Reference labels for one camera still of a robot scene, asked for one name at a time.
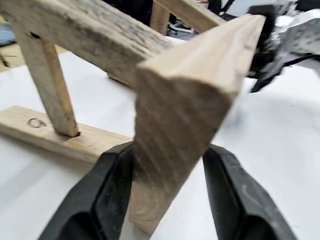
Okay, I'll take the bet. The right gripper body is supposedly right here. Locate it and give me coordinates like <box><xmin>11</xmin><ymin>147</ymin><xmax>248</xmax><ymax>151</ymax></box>
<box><xmin>246</xmin><ymin>4</ymin><xmax>285</xmax><ymax>94</ymax></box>

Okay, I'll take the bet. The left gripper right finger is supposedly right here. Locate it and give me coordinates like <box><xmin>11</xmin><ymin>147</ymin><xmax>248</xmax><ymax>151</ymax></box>
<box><xmin>202</xmin><ymin>144</ymin><xmax>299</xmax><ymax>240</ymax></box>

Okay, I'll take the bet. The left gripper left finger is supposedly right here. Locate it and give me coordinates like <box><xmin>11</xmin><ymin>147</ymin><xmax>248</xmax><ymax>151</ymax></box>
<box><xmin>37</xmin><ymin>140</ymin><xmax>136</xmax><ymax>240</ymax></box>

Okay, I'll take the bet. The wooden leg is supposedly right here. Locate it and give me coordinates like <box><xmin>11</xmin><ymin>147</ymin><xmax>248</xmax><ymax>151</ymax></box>
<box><xmin>0</xmin><ymin>104</ymin><xmax>135</xmax><ymax>165</ymax></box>

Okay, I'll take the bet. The wooden cross bar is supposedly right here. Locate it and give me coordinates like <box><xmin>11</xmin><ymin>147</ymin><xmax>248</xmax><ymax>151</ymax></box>
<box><xmin>9</xmin><ymin>23</ymin><xmax>80</xmax><ymax>138</ymax></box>

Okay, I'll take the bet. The black cable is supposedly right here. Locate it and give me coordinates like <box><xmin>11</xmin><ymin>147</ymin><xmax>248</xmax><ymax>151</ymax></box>
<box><xmin>281</xmin><ymin>53</ymin><xmax>320</xmax><ymax>68</ymax></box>

